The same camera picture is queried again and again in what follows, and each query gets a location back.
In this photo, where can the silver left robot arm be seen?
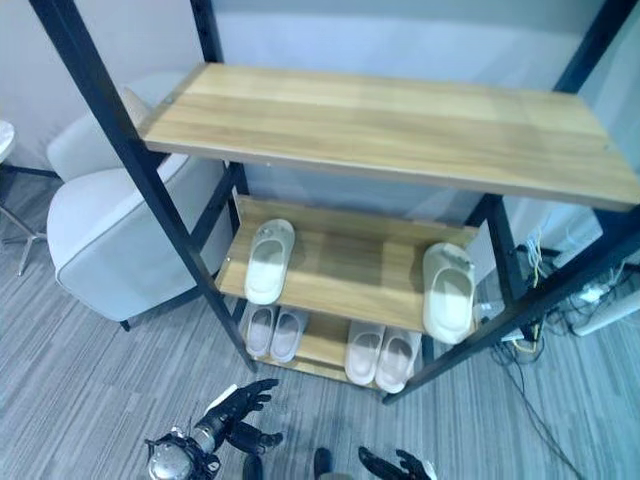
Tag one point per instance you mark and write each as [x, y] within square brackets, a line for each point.
[187, 452]

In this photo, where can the middle wooden shelf board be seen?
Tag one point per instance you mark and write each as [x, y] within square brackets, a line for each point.
[360, 270]

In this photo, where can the large wooden shelf board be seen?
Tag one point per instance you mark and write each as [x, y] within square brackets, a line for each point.
[380, 130]

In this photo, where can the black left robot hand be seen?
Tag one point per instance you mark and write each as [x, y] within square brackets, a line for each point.
[240, 400]

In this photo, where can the dark robot foot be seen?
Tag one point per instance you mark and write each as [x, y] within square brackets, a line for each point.
[323, 462]

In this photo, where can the large pale pink slipper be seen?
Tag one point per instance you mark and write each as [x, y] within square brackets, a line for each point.
[396, 362]
[365, 352]

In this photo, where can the low wooden shelf board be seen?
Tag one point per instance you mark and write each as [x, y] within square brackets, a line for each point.
[322, 347]

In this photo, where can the white upholstered armchair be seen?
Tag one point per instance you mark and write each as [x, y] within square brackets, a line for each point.
[115, 235]

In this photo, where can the black metal shoe rack frame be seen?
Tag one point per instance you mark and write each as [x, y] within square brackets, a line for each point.
[150, 175]

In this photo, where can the white power strip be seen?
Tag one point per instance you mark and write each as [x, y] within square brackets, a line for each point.
[594, 294]

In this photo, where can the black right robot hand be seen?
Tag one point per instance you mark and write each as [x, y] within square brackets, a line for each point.
[395, 462]

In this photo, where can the cream slipper with dark marks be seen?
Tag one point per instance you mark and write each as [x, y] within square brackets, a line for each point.
[448, 292]
[269, 262]

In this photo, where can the small pale pink slipper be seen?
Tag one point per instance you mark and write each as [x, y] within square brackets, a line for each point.
[258, 331]
[288, 335]

